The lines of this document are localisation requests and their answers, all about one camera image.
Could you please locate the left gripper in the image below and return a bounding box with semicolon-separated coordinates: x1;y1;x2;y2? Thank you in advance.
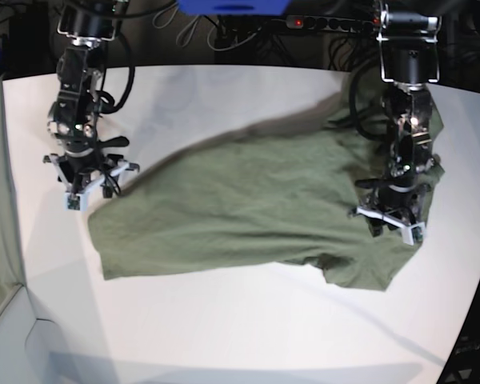
349;178;430;237

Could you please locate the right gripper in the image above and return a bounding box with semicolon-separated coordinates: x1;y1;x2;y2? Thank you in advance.
42;136;140;198

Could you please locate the green t-shirt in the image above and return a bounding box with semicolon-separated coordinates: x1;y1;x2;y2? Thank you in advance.
87;98;418;291

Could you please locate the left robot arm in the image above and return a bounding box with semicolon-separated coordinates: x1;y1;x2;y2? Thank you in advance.
349;1;442;246

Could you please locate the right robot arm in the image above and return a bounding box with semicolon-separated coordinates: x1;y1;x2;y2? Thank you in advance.
43;1;138;210

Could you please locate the blue box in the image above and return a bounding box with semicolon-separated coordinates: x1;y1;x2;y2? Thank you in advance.
177;0;290;15

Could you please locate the black power strip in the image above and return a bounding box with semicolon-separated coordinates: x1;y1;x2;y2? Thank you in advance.
286;15;375;34

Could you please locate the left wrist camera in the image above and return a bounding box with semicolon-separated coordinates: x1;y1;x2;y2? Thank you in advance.
400;222;426;246

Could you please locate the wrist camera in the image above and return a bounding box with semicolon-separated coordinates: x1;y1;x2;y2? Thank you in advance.
64;192;88;212
400;222;426;246

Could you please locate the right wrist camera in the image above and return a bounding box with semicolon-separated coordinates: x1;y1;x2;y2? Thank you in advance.
64;192;88;212

